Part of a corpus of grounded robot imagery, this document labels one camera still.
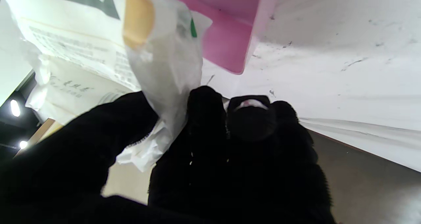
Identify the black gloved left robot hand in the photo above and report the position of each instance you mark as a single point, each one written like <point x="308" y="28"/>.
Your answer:
<point x="230" y="171"/>

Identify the printed tissue pack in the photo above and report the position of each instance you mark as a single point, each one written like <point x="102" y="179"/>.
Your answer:
<point x="98" y="53"/>

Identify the beige wrinkled backdrop cloth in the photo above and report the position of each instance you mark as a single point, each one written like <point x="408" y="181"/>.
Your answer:
<point x="128" y="184"/>

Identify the pink tissue box cover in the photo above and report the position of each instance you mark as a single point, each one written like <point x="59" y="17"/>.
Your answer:
<point x="227" y="30"/>

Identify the wooden furniture edge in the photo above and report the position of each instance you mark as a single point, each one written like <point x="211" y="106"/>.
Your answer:
<point x="44" y="130"/>

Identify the brown leather sofa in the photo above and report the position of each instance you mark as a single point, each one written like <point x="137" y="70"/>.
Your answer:
<point x="368" y="184"/>

